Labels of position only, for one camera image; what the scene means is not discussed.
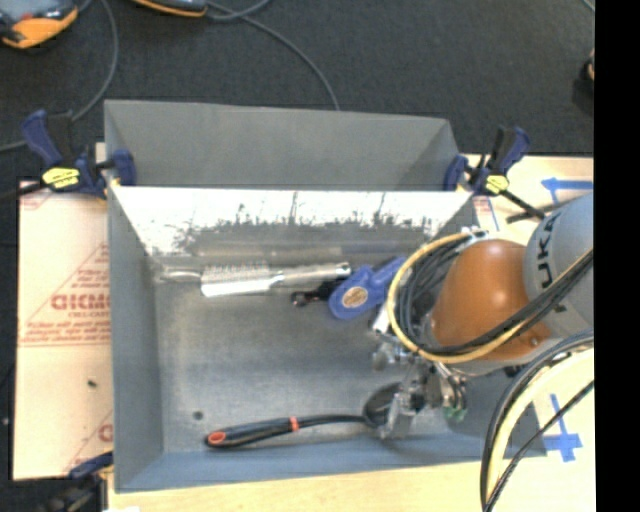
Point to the grey metal bin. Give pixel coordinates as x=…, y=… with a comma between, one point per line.
x=260, y=360

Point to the blue and black bar clamp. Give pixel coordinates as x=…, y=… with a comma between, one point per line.
x=357, y=295

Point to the brown cardboard board red print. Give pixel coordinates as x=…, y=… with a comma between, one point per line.
x=60, y=350

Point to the silver hairbrush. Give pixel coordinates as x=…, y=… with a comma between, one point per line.
x=240, y=281

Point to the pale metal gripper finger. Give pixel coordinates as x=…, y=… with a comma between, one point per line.
x=389, y=420
x=406, y=425

